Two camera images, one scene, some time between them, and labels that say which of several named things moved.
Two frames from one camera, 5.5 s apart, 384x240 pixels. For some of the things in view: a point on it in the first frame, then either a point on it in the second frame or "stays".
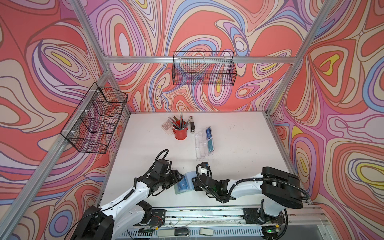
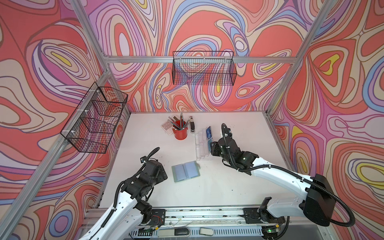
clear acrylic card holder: [204, 143] stays
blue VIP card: [209, 133] stays
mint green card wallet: [186, 183] to [186, 171]
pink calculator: [167, 127] stays
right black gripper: [197, 188] to [215, 148]
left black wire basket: [91, 126] stays
